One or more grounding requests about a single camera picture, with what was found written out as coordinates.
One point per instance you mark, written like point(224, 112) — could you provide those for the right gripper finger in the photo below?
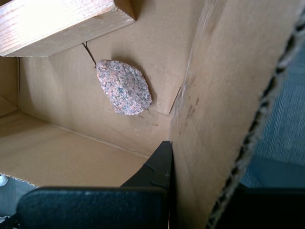
point(95, 207)
point(267, 210)

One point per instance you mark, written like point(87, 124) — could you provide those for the speckled pink granite rock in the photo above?
point(124, 88)

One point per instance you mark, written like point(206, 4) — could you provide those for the brown cardboard box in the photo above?
point(214, 95)

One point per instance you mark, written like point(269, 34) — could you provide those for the light wooden block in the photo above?
point(47, 28)

